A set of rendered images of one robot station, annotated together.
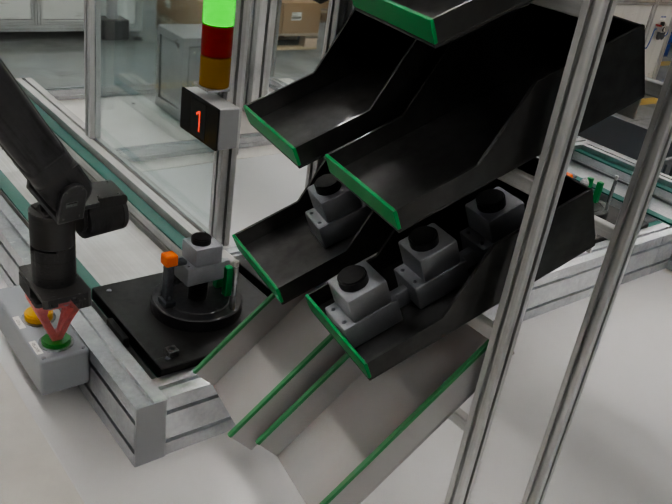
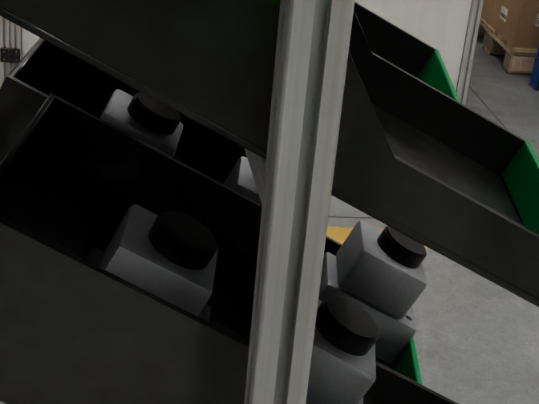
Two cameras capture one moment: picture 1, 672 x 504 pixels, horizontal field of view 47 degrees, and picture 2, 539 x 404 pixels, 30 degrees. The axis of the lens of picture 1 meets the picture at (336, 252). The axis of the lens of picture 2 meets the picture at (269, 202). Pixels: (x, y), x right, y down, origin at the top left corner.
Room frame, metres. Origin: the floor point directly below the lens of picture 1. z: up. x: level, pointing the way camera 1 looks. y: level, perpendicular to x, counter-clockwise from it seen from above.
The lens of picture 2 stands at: (1.17, 0.19, 1.54)
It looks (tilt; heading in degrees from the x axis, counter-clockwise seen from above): 25 degrees down; 211
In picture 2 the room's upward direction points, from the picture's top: 5 degrees clockwise
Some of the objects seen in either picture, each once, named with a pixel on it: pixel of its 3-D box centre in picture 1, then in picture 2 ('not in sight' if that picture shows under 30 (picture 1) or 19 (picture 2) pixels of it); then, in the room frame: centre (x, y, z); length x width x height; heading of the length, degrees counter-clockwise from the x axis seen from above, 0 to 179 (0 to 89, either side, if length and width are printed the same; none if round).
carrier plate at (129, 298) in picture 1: (196, 312); not in sight; (1.03, 0.20, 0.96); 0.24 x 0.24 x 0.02; 42
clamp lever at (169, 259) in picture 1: (173, 275); not in sight; (1.00, 0.23, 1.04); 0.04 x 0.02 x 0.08; 132
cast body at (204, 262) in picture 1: (205, 255); not in sight; (1.04, 0.19, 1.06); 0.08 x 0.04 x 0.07; 133
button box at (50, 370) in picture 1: (39, 334); not in sight; (0.95, 0.42, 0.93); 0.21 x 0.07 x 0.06; 42
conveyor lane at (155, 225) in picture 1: (128, 253); not in sight; (1.27, 0.38, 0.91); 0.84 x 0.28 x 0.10; 42
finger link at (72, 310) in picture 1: (52, 307); not in sight; (0.90, 0.38, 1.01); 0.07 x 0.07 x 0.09; 41
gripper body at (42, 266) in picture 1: (53, 266); not in sight; (0.89, 0.37, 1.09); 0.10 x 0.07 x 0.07; 41
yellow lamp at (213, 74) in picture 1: (215, 70); not in sight; (1.25, 0.24, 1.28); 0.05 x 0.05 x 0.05
